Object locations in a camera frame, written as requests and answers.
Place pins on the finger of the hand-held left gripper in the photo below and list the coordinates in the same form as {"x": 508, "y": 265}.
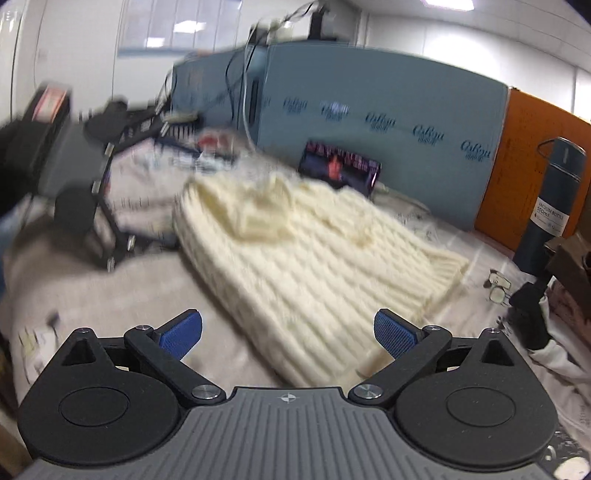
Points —
{"x": 113, "y": 230}
{"x": 147, "y": 122}

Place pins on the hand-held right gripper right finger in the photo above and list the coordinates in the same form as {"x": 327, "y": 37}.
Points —
{"x": 391, "y": 331}

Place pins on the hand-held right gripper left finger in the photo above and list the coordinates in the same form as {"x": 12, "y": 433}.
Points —
{"x": 181, "y": 332}

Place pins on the white patterned clothing pile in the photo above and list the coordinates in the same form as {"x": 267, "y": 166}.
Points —
{"x": 147, "y": 184}

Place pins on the black pouch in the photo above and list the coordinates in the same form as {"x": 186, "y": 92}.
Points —
{"x": 531, "y": 314}

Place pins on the white crumpled cloth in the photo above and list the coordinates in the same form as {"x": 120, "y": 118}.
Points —
{"x": 561, "y": 364}

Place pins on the brown cardboard box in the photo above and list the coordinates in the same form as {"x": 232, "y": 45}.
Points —
{"x": 572, "y": 263}

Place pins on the black device on partition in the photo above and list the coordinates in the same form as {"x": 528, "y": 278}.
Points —
{"x": 318, "y": 18}

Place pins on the orange partition panel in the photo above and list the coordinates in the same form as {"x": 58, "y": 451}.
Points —
{"x": 521, "y": 170}

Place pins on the dark blue vacuum bottle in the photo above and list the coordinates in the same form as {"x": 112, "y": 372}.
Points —
{"x": 551, "y": 198}

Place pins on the blue partition panel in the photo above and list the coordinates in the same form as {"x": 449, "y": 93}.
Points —
{"x": 369, "y": 115}

